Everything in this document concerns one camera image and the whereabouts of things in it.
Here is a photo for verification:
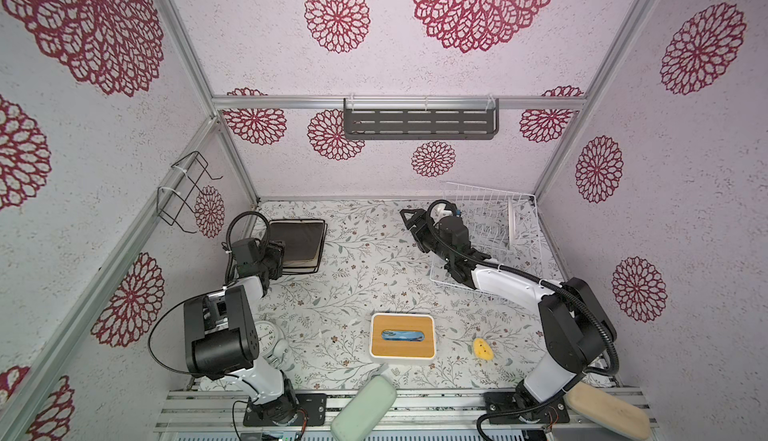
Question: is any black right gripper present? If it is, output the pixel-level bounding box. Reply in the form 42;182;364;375
403;208;455;268

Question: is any small white round plate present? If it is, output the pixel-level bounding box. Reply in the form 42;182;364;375
507;199;518;246

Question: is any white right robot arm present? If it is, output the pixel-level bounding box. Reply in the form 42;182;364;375
399;200;620;415

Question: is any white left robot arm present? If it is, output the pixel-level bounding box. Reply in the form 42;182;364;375
183;238;300;425

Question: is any white alarm clock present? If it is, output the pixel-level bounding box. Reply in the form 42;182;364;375
255;320;290;368

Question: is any white wooden tissue box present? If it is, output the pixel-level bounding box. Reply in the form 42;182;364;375
369;312;437;364

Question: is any yellow sponge piece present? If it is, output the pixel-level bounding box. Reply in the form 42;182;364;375
472;338;495;361

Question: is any beige padded cushion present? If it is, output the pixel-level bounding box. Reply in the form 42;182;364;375
564;382;652;440

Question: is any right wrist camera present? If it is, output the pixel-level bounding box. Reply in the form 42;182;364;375
432;202;461;220

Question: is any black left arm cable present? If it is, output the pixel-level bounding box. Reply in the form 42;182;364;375
223;210;272;286

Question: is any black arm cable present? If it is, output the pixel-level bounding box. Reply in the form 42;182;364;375
223;210;272;286
424;199;620;441

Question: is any white wire dish rack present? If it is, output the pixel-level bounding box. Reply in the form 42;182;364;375
440;182;545;278

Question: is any black wire wall basket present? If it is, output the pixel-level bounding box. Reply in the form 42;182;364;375
155;150;223;235

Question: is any grey wall shelf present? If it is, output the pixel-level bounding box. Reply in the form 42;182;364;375
342;98;499;141

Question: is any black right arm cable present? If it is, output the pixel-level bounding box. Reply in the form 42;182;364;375
424;199;620;441

